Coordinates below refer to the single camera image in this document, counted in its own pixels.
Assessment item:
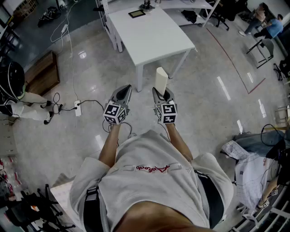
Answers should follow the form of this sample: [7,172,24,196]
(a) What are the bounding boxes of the person's right forearm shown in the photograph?
[166,123,193,163]

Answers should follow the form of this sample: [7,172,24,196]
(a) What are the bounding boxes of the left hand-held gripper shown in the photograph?
[103,84,133,125]

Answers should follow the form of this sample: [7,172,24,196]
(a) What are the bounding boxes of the black folding stand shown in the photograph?
[20,183,77,232]

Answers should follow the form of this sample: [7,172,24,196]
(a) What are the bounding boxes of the black shoulder strap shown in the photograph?
[194,169,225,229]
[83,187,102,232]

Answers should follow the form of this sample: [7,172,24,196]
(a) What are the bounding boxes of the black bag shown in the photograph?
[181,10,198,24]

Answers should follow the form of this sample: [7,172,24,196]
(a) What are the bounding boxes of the wooden sticks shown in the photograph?
[264,122,290,132]

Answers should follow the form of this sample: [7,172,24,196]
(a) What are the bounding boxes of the white metal railing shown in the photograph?
[233,194,290,232]

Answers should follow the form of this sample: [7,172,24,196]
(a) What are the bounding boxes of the long white cable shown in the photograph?
[50,0,79,102]

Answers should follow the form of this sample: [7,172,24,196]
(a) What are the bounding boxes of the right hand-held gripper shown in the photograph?
[152,87,178,125]

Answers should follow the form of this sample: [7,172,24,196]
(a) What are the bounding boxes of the black tool on round base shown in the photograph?
[139,0,156,12]

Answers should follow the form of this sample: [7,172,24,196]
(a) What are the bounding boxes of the person's left forearm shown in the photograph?
[98,123,122,168]

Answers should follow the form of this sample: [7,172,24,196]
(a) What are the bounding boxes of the black power cable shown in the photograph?
[40,92,105,115]

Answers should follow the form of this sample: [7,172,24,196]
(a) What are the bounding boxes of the person's grey t-shirt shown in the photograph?
[69,129,234,232]

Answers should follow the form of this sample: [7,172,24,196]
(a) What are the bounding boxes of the black office chair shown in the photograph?
[209,0,249,31]

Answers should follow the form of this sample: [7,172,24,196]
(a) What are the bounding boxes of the person's chin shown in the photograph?
[115,201,216,232]

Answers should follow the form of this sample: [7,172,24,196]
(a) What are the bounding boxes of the black gear bundle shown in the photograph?
[37,6,62,28]

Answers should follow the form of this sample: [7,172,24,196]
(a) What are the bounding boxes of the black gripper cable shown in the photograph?
[102,120,133,136]

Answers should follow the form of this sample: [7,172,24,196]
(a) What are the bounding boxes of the white checked cloth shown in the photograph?
[221,140,272,209]

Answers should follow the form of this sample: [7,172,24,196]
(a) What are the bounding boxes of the white table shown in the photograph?
[108,6,196,92]

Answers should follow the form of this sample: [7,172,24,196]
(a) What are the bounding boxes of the grey chair with black frame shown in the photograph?
[246,38,275,69]

